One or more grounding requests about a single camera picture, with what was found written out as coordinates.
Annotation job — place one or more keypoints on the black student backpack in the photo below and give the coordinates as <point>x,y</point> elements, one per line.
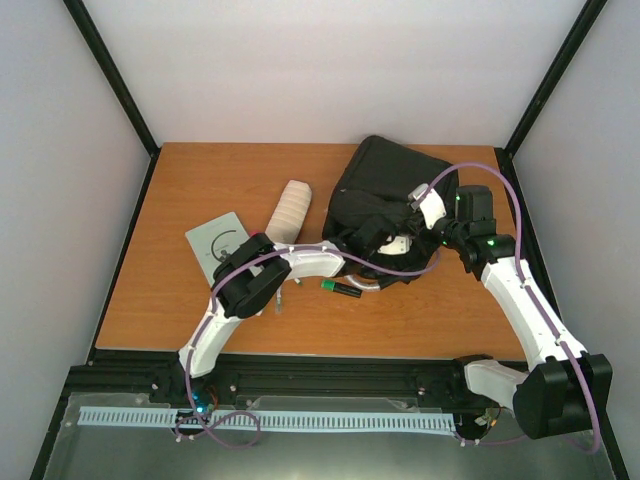
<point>370,203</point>

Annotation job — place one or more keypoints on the grey paperback book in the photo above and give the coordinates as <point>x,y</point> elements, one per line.
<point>215,240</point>

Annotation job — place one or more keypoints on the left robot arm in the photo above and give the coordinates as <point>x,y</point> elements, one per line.
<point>245,272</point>

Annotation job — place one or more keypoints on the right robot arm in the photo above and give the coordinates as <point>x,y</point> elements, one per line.
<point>565,388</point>

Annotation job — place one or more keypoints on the beige ribbed pencil case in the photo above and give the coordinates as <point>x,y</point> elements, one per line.
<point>289,215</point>

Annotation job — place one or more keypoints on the green highlighter marker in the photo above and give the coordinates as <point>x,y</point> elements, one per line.
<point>341,288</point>

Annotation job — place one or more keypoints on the clear pen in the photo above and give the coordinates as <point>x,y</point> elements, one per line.
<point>279,301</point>

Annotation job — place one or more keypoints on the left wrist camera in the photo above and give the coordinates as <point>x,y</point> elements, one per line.
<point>399,245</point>

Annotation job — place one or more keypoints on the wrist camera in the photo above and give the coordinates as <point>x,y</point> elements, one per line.
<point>399,245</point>
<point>426,200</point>

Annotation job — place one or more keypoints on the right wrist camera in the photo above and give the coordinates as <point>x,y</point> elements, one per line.
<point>426,200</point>

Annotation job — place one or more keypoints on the black mounting rail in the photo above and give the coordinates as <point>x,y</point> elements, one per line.
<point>237,378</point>

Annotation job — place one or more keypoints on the light blue cable duct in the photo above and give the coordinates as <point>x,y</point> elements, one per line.
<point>271,421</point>

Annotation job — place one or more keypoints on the left black frame post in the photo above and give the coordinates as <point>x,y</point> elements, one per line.
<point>99,50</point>

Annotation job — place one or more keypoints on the black frame post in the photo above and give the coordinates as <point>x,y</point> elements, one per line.
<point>568,49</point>
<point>99,50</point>

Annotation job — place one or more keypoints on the right black frame post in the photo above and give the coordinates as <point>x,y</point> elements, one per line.
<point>568,49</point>

